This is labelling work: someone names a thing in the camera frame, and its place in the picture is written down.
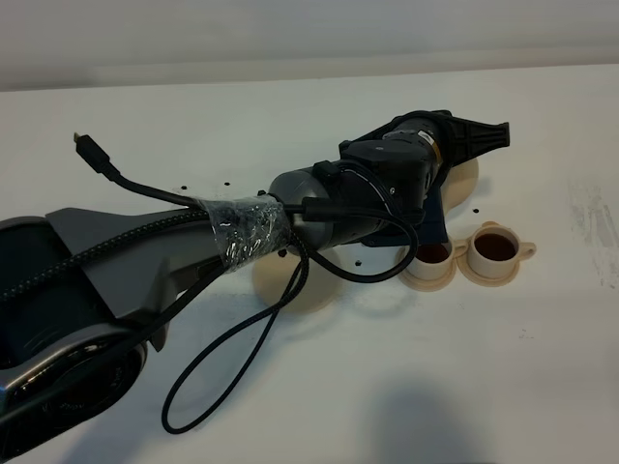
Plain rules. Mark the left beige teacup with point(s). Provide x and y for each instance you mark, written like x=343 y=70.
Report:
x=434 y=261

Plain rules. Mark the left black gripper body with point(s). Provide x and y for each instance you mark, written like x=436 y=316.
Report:
x=423 y=138

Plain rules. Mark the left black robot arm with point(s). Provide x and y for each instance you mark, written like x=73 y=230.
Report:
x=86 y=294

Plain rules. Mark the beige cup saucer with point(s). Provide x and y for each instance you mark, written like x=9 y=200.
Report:
x=427 y=286
x=465 y=269

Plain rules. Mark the beige ceramic teapot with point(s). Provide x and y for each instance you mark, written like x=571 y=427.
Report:
x=459 y=185

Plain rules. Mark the right beige teacup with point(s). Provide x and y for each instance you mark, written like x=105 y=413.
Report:
x=494 y=250

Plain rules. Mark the beige teacup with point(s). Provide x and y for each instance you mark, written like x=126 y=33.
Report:
x=494 y=250
x=434 y=261

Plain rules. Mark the right beige cup saucer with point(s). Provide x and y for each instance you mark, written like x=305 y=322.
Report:
x=465 y=269

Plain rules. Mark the beige teapot saucer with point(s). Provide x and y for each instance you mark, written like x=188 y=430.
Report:
x=271 y=274

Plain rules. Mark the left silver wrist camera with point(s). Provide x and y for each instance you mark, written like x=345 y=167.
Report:
x=430 y=231

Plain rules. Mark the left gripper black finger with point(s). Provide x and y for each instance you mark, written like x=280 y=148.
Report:
x=470 y=139

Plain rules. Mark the left beige cup saucer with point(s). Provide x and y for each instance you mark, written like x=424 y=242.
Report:
x=427 y=286

